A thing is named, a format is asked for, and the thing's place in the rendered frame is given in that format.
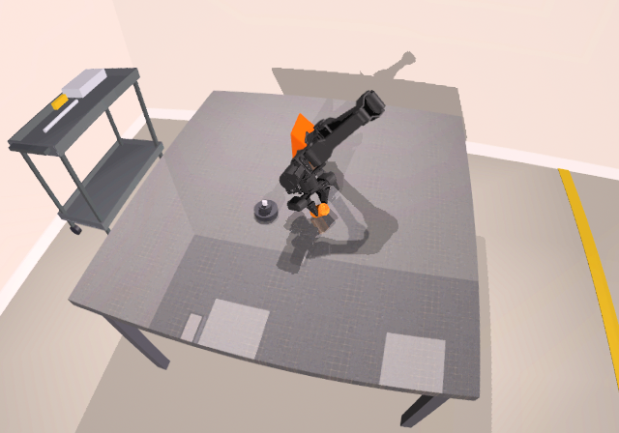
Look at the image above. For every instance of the orange knob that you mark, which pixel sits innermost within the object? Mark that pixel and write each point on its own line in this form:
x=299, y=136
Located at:
x=322, y=209

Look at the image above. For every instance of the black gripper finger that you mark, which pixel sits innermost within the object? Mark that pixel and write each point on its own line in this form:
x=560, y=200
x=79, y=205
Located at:
x=311, y=206
x=323, y=195

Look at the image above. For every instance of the silver round pedestal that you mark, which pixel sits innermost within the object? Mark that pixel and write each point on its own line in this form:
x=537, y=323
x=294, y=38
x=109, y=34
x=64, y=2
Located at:
x=265, y=210

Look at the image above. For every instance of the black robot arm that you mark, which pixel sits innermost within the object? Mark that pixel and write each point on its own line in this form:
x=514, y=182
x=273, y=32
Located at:
x=326, y=136

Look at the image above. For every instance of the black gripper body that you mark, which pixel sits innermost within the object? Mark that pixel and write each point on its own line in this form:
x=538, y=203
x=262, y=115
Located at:
x=310, y=185

